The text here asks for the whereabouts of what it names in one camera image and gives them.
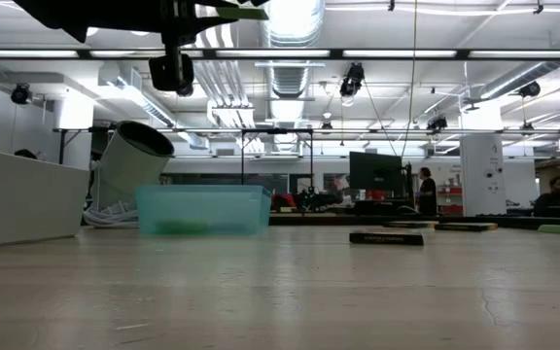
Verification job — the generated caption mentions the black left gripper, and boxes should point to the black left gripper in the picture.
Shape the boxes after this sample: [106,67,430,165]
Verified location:
[147,0,272,97]

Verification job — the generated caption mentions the yellow green crayon box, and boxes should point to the yellow green crayon box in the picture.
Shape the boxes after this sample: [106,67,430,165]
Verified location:
[348,229,426,247]
[382,220,439,230]
[434,222,500,233]

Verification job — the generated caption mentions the black overhead light bar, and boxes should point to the black overhead light bar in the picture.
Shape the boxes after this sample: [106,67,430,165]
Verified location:
[0,47,560,62]

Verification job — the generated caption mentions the black ceiling spotlight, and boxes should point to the black ceiling spotlight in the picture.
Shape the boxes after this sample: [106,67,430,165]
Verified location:
[338,61,366,99]
[518,80,543,99]
[426,114,449,132]
[9,83,34,106]

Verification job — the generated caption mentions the teal translucent plastic bin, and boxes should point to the teal translucent plastic bin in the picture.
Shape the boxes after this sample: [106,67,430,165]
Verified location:
[134,183,273,238]

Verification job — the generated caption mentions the black computer monitor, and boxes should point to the black computer monitor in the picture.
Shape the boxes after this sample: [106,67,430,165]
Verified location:
[348,151,404,201]

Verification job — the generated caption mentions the white translucent plastic bin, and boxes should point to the white translucent plastic bin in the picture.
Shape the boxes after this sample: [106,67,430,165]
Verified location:
[0,146,91,251]

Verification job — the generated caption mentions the person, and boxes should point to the person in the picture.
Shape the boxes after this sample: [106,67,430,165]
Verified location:
[531,175,560,219]
[414,166,439,217]

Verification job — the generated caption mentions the red shelf unit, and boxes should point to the red shelf unit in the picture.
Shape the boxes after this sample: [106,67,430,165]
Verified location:
[437,183,464,216]

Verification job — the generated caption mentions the white column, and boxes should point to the white column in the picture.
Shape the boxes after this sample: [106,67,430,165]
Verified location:
[458,131,508,218]

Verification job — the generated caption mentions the silver ceiling duct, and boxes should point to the silver ceiling duct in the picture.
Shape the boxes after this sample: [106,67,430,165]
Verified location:
[259,0,326,101]

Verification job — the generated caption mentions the distant black rig frame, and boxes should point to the distant black rig frame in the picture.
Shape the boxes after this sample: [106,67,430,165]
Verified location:
[239,127,315,191]

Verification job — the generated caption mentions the hanging cord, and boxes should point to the hanging cord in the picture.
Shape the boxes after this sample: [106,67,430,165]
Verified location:
[400,0,418,159]

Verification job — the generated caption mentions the black aluminium table frame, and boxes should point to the black aluminium table frame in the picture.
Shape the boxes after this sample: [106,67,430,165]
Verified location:
[267,212,560,229]

